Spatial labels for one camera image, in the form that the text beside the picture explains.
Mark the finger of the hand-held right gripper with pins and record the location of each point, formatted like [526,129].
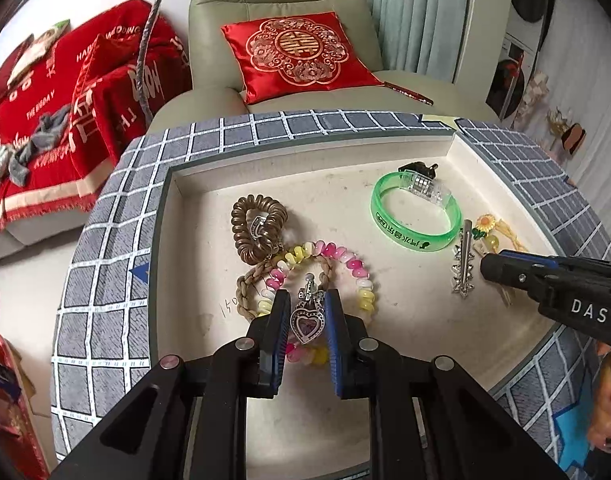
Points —
[575,263]
[505,272]

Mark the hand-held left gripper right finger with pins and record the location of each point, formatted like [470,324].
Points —
[338,345]

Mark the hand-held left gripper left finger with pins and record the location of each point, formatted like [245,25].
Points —
[273,340]

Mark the silver heart pendant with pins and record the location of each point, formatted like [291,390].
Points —
[305,327]

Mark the silver hair clip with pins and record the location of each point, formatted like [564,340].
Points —
[463,265]

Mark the sunflower hair clip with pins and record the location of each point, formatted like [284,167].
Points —
[485,222]

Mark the grey jewelry tray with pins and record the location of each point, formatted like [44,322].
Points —
[385,310]

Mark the green translucent bangle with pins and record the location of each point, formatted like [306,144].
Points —
[415,241]

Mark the small silver charm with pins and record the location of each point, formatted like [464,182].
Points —
[259,225]

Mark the person's right hand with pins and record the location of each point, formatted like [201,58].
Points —
[608,400]

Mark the small flower ornament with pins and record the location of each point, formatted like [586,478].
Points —
[568,132]

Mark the black hair clip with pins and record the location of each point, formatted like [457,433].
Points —
[420,169]

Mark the pale green paper note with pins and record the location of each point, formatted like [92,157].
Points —
[438,121]

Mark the white flower bouquet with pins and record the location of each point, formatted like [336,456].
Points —
[535,90]

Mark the round red black fan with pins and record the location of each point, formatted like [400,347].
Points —
[508,87]

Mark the red patterned stick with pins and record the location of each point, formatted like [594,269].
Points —
[408,92]

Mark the beige sofa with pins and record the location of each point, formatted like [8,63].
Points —
[35,240]

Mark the red patterned bag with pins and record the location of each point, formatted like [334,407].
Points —
[5,400]

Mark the pale blue curtain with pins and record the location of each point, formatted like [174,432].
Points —
[415,10]

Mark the red embroidered cushion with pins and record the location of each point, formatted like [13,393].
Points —
[295,55]

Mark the red printed blanket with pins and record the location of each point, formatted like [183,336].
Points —
[110,95]

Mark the grey cloth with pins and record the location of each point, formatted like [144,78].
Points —
[45,127]

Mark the pale green armchair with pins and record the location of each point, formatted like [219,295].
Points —
[215,0]

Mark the printed photo card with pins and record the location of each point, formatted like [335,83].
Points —
[33,47]

